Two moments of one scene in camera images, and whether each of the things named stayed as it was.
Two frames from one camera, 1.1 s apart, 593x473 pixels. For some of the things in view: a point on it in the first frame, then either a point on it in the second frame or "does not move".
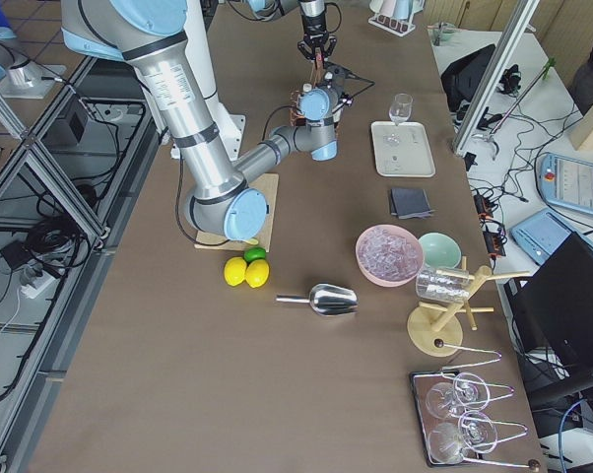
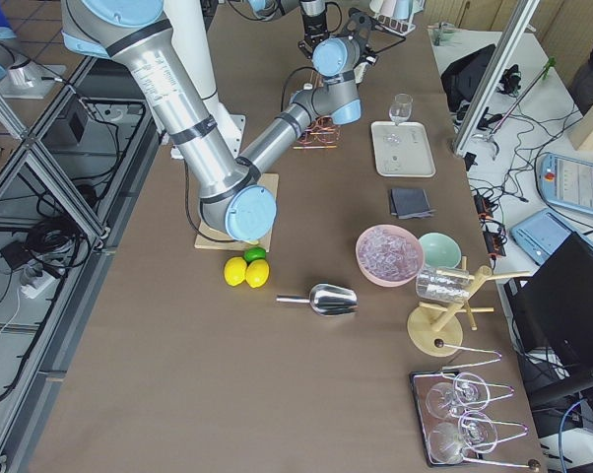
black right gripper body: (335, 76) → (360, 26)
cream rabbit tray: (402, 150) does not move
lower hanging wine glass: (447, 441) does not move
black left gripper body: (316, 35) does not move
